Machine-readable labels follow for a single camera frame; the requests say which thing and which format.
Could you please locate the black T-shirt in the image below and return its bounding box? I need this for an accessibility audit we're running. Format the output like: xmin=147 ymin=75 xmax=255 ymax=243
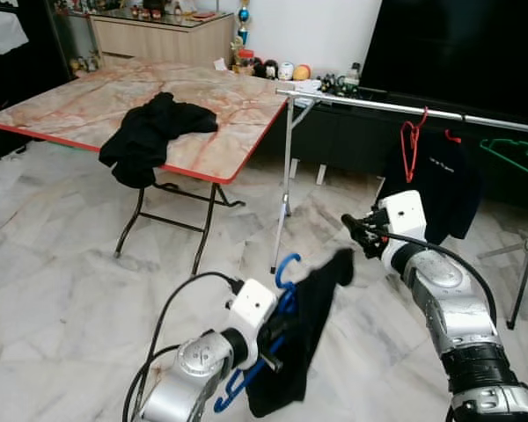
xmin=244 ymin=248 xmax=356 ymax=419
xmin=98 ymin=91 xmax=220 ymax=190

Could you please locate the blue plastic hanger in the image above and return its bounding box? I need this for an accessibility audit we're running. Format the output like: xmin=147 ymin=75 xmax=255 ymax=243
xmin=213 ymin=252 xmax=305 ymax=415

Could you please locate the red plastic hanger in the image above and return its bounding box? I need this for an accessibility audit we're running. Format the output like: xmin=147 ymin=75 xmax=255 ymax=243
xmin=399 ymin=106 xmax=430 ymax=185

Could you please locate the green plastic hanger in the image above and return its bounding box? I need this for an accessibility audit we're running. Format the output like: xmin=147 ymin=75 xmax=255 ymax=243
xmin=479 ymin=135 xmax=528 ymax=184

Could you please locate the navy T-shirt red collar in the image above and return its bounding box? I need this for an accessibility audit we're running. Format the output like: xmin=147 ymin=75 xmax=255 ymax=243
xmin=375 ymin=129 xmax=486 ymax=246

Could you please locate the black television console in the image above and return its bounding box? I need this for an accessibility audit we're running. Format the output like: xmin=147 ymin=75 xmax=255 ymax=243
xmin=273 ymin=84 xmax=528 ymax=210

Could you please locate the silver clothes rack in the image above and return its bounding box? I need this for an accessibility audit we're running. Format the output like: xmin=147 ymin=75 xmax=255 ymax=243
xmin=269 ymin=84 xmax=528 ymax=331

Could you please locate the black mouse plush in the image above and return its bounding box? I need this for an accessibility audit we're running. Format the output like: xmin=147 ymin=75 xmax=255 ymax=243
xmin=251 ymin=58 xmax=279 ymax=81

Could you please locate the glass jar red lid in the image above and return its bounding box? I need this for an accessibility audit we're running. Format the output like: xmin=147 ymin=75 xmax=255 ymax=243
xmin=233 ymin=48 xmax=255 ymax=76

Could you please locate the black flat screen television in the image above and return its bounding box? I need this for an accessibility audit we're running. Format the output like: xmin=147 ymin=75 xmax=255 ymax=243
xmin=358 ymin=0 xmax=528 ymax=121

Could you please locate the blue gold trophy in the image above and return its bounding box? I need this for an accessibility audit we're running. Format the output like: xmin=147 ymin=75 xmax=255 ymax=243
xmin=235 ymin=0 xmax=253 ymax=50

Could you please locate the light wood sideboard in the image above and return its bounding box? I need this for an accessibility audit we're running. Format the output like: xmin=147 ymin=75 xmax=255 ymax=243
xmin=89 ymin=10 xmax=238 ymax=65

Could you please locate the marble top folding table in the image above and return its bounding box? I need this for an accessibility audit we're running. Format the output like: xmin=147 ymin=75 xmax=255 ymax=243
xmin=0 ymin=59 xmax=292 ymax=276

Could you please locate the black upright piano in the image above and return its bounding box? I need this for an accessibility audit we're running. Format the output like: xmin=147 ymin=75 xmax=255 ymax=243
xmin=0 ymin=0 xmax=73 ymax=166

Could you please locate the white lace piano cover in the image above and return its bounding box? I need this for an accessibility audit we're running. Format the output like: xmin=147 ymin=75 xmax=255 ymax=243
xmin=0 ymin=9 xmax=30 ymax=59

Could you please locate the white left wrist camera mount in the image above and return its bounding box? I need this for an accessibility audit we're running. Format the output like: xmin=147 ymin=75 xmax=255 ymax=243
xmin=226 ymin=278 xmax=279 ymax=340

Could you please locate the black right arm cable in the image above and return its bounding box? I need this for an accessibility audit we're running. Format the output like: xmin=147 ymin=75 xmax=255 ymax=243
xmin=368 ymin=229 xmax=499 ymax=328

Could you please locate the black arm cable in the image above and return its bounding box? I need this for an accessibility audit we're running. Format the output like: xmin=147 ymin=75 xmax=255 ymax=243
xmin=121 ymin=270 xmax=247 ymax=422
xmin=368 ymin=229 xmax=499 ymax=328

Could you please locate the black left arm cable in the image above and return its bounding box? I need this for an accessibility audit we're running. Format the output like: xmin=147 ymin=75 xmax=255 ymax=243
xmin=121 ymin=270 xmax=247 ymax=422

